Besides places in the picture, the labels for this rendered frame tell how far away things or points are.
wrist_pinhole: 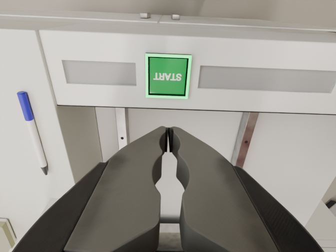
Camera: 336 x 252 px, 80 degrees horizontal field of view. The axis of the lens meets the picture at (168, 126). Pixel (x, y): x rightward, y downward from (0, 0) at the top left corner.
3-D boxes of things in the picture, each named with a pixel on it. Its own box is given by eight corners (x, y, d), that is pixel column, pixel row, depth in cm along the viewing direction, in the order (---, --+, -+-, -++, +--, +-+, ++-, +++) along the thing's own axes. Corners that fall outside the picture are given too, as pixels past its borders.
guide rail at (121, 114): (135, 232, 65) (134, 241, 63) (129, 232, 65) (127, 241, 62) (125, 80, 40) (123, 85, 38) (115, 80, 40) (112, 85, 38)
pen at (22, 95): (47, 176, 32) (22, 93, 25) (41, 176, 32) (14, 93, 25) (50, 172, 33) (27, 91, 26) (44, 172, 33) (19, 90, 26)
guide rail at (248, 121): (218, 233, 66) (220, 242, 63) (212, 233, 66) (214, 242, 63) (259, 85, 41) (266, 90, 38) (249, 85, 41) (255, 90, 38)
